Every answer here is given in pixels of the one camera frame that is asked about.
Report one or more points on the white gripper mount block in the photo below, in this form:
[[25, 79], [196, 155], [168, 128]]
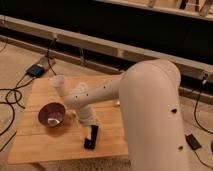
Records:
[[91, 131]]

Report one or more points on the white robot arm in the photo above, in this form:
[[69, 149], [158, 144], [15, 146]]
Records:
[[150, 107]]

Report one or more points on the dark purple bowl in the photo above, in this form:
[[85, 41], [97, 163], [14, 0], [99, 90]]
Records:
[[52, 114]]

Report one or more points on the wooden board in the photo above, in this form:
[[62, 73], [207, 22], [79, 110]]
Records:
[[35, 143]]

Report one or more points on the clear plastic cup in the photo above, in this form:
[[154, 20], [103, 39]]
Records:
[[59, 83]]

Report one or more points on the black power adapter box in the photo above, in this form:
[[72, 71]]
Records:
[[35, 71]]

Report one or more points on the small black box right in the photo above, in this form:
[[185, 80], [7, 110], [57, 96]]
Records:
[[193, 142]]

